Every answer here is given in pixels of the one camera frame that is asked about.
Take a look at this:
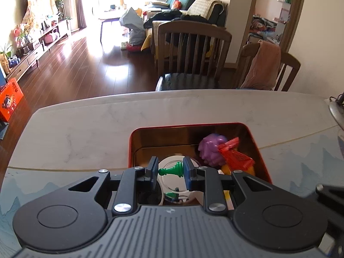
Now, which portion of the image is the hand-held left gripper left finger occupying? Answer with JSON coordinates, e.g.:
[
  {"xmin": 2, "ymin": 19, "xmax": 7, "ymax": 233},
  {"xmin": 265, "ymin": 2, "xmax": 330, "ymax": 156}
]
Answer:
[{"xmin": 68, "ymin": 156, "xmax": 160, "ymax": 217}]

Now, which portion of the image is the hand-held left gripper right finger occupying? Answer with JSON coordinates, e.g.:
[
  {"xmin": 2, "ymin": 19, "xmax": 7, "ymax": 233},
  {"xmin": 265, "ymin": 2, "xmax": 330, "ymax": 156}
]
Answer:
[{"xmin": 183, "ymin": 155, "xmax": 273, "ymax": 217}]

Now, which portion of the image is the green chess pawn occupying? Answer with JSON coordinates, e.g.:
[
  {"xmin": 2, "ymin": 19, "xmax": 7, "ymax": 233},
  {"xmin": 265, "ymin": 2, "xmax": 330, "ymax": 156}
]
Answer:
[{"xmin": 158, "ymin": 162, "xmax": 186, "ymax": 179}]

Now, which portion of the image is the purple grape toy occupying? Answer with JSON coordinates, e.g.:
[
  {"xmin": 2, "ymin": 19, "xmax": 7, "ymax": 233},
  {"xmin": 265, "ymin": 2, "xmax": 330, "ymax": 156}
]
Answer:
[{"xmin": 198, "ymin": 133, "xmax": 229, "ymax": 167}]

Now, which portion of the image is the red tin box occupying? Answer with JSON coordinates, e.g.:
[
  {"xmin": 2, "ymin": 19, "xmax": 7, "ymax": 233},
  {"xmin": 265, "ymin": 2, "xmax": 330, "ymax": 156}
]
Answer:
[{"xmin": 128, "ymin": 123, "xmax": 273, "ymax": 212}]

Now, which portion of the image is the round white lid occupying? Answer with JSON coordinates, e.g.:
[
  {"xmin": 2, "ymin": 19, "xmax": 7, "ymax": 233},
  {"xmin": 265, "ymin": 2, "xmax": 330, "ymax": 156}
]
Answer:
[{"xmin": 157, "ymin": 154, "xmax": 205, "ymax": 204}]

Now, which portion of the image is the red plastic toy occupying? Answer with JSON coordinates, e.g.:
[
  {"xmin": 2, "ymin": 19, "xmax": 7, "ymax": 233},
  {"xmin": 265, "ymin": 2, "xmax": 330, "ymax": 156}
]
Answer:
[{"xmin": 217, "ymin": 137, "xmax": 256, "ymax": 171}]

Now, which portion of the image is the orange fruit toy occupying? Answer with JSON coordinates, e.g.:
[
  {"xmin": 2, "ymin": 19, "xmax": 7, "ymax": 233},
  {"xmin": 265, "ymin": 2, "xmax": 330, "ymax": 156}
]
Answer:
[{"xmin": 220, "ymin": 163, "xmax": 256, "ymax": 176}]

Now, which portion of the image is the grey desk lamp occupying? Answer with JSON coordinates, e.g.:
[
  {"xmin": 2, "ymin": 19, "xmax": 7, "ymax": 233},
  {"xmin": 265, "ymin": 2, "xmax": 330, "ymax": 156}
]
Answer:
[{"xmin": 328, "ymin": 92, "xmax": 344, "ymax": 130}]

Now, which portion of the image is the pink cloth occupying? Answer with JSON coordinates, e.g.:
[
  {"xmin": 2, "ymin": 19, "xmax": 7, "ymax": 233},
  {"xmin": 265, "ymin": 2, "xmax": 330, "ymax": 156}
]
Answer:
[{"xmin": 240, "ymin": 40, "xmax": 281, "ymax": 91}]

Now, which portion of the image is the wooden slat-back chair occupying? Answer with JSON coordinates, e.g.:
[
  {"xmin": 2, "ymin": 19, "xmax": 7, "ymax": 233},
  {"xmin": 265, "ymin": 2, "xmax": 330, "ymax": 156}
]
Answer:
[{"xmin": 155, "ymin": 20, "xmax": 233, "ymax": 91}]

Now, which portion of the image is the wooden chair with cloth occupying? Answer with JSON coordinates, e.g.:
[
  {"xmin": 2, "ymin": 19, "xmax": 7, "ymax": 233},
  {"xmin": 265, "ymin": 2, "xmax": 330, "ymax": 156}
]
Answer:
[{"xmin": 235, "ymin": 41, "xmax": 301, "ymax": 92}]

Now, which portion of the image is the grey plastic bag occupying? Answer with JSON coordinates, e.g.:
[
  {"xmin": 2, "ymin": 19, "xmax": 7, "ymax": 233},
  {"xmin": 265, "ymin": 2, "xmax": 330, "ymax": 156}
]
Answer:
[{"xmin": 119, "ymin": 7, "xmax": 146, "ymax": 47}]

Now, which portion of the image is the pile of black clothes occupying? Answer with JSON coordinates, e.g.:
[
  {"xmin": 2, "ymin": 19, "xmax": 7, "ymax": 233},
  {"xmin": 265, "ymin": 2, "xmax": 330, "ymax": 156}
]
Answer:
[{"xmin": 143, "ymin": 10, "xmax": 209, "ymax": 29}]

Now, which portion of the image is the wooden coffee table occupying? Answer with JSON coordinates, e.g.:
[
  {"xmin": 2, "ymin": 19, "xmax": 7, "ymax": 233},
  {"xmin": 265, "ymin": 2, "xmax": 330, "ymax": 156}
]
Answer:
[{"xmin": 98, "ymin": 8, "xmax": 127, "ymax": 44}]

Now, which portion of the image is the red gift box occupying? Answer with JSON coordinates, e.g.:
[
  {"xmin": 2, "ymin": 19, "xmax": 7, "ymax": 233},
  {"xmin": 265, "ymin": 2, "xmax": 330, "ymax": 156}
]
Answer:
[{"xmin": 0, "ymin": 77, "xmax": 25, "ymax": 122}]

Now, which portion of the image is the cream knitted blanket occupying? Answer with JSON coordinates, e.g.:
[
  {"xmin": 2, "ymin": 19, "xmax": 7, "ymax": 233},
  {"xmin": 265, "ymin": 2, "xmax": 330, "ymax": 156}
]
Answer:
[{"xmin": 186, "ymin": 0, "xmax": 225, "ymax": 20}]

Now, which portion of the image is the wooden TV cabinet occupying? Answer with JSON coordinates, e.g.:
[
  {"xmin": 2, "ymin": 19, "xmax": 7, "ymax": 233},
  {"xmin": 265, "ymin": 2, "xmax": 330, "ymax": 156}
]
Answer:
[{"xmin": 0, "ymin": 19, "xmax": 72, "ymax": 83}]

